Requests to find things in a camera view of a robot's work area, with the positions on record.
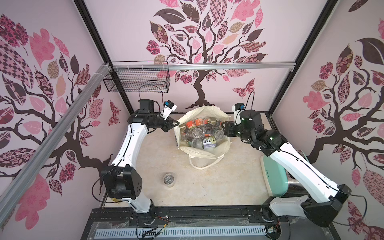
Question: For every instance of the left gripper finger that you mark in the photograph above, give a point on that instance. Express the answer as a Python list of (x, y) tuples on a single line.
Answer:
[(173, 122), (168, 128)]

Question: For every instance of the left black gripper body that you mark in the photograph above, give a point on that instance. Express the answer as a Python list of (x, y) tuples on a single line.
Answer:
[(159, 122)]

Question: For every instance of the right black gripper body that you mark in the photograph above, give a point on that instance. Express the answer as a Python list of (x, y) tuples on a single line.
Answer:
[(233, 129)]

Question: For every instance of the cream canvas tote bag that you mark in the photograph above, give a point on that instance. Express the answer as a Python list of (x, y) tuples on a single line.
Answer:
[(200, 158)]

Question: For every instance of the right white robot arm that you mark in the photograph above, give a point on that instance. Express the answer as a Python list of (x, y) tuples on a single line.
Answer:
[(324, 198)]

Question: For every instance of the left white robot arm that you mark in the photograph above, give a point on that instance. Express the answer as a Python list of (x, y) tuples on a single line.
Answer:
[(122, 181)]

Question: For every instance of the red label seed jar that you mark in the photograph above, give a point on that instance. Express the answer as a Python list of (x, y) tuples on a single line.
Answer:
[(199, 122)]

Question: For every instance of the clear lid seed jar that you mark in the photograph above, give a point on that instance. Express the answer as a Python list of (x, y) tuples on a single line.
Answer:
[(197, 133)]

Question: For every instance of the mint green chrome toaster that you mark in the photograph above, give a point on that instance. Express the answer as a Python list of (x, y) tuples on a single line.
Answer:
[(279, 182)]

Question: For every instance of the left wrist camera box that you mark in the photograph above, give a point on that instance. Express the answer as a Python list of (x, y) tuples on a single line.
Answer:
[(169, 107)]

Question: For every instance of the black wire wall basket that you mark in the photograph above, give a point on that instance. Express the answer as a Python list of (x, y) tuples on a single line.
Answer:
[(139, 76)]

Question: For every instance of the aluminium rail back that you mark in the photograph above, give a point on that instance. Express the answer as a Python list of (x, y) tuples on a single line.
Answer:
[(222, 66)]

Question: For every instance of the aluminium rail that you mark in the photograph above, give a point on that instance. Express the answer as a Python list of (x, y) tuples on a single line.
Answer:
[(222, 66), (22, 181)]

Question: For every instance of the white slotted cable duct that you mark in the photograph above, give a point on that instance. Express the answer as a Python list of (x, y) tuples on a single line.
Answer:
[(177, 233)]

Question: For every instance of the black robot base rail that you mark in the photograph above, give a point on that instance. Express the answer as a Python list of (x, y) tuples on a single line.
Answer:
[(280, 228)]

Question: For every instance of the aluminium rail left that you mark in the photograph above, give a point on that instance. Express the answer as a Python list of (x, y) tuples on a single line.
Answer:
[(22, 181)]

